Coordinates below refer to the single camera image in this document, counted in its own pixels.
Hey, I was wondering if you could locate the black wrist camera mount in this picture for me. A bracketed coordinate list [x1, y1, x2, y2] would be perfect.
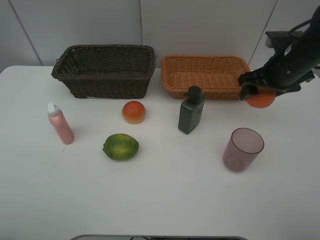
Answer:
[265, 31, 303, 54]

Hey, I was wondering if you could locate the green lime fruit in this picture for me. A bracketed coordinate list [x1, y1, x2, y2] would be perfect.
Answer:
[102, 133, 140, 161]

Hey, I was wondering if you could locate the red yellow peach fruit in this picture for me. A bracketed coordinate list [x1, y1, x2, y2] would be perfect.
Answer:
[122, 101, 146, 125]

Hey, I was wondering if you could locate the translucent purple plastic cup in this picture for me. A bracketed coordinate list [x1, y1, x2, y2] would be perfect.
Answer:
[222, 127, 265, 173]

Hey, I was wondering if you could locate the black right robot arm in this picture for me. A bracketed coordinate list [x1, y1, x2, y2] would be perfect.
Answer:
[238, 7, 320, 101]

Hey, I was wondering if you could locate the orange wicker basket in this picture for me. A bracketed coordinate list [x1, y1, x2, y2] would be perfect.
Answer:
[161, 55, 251, 101]

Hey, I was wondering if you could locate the orange mandarin fruit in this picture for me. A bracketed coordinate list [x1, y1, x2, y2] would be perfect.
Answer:
[246, 87, 277, 109]

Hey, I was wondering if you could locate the pink bottle white cap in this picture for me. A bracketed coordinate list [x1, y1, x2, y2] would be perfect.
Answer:
[47, 103, 74, 145]

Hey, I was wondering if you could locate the dark brown wicker basket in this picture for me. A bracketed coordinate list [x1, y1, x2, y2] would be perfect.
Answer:
[51, 44, 156, 99]

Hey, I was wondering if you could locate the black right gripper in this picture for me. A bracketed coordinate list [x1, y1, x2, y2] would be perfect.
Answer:
[238, 54, 315, 101]

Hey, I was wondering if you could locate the dark grey square bottle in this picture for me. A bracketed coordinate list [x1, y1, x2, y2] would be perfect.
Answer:
[178, 86, 205, 135]

